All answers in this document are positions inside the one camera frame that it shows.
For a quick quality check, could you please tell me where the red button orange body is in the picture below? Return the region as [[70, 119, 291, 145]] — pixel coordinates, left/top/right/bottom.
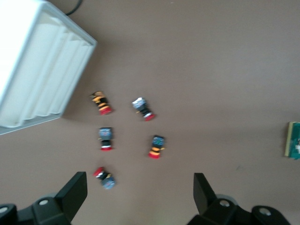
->
[[90, 90, 113, 116], [147, 135, 166, 160]]

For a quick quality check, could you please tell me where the red button blue body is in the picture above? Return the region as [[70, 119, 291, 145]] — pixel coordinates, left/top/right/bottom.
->
[[97, 127, 113, 152], [93, 166, 117, 190]]

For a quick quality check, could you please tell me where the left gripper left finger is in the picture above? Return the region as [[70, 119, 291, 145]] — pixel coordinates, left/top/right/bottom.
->
[[0, 172, 88, 225]]

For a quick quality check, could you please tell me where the black cable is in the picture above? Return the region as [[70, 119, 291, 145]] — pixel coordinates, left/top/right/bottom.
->
[[64, 0, 84, 15]]

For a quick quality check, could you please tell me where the green load switch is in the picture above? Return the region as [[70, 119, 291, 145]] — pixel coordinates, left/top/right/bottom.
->
[[284, 121, 300, 160]]

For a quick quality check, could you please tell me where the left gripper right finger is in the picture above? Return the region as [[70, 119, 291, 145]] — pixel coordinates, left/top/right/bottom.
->
[[187, 173, 291, 225]]

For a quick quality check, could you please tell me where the white plastic storage bin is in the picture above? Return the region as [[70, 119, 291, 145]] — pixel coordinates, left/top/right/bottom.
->
[[0, 0, 98, 136]]

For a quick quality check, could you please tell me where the red button grey body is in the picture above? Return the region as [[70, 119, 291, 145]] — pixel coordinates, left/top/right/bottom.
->
[[131, 97, 157, 122]]

